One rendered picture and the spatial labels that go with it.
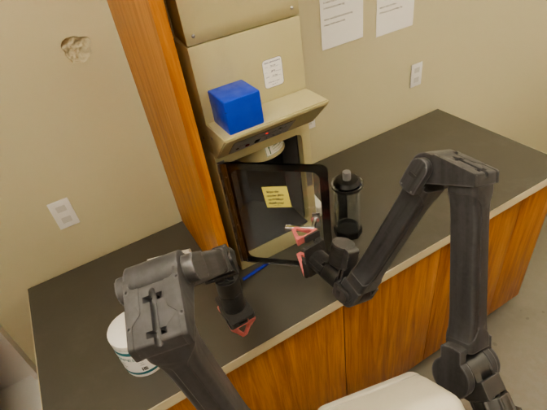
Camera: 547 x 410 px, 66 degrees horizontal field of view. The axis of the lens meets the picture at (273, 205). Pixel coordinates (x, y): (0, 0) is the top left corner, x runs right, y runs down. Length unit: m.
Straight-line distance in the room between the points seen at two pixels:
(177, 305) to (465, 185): 0.50
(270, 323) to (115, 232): 0.75
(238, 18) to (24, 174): 0.88
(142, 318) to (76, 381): 0.90
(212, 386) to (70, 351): 0.94
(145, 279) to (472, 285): 0.55
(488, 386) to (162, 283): 0.60
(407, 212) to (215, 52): 0.60
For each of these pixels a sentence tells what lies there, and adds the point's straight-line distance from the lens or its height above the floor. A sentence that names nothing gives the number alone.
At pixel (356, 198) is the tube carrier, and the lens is 1.44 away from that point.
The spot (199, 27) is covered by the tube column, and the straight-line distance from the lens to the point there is 1.09.
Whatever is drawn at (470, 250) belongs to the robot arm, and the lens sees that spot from 0.81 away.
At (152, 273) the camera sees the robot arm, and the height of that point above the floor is 1.63.
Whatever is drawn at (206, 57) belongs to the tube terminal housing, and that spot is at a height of 1.68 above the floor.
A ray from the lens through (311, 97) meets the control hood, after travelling 1.22.
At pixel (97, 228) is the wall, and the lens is 1.73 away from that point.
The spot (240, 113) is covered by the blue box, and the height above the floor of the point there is 1.56.
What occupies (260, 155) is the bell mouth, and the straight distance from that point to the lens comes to 1.31.
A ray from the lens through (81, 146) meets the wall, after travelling 1.57.
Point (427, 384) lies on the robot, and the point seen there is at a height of 1.36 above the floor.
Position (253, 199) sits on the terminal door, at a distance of 1.25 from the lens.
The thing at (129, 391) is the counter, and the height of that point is 0.94.
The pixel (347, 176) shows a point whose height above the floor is 1.20.
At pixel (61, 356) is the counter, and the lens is 1.51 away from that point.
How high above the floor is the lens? 2.01
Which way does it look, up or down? 38 degrees down
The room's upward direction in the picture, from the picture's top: 9 degrees counter-clockwise
